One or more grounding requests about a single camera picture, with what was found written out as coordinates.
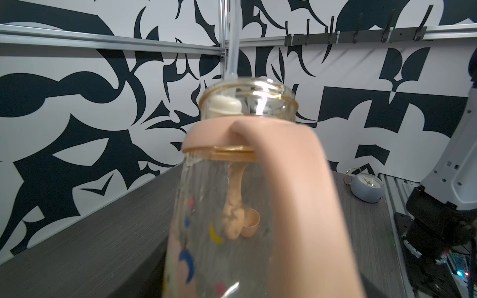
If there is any cream bottle collar with straw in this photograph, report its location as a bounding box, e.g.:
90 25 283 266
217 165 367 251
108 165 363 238
204 1 243 119

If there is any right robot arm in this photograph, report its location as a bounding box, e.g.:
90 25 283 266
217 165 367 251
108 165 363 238
402 54 477 260

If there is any pink bottle cap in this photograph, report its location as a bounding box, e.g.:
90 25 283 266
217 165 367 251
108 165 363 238
240 208 261 238

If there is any grey alarm clock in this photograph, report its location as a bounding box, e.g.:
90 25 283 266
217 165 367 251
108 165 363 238
344 168 385 204

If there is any right electronics board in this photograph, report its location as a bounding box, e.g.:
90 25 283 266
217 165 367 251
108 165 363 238
447 250 470 298

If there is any black wall hook rack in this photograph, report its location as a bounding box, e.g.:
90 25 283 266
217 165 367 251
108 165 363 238
284 5 434 47

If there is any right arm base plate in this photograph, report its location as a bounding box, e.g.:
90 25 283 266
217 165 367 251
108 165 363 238
394 212 461 298

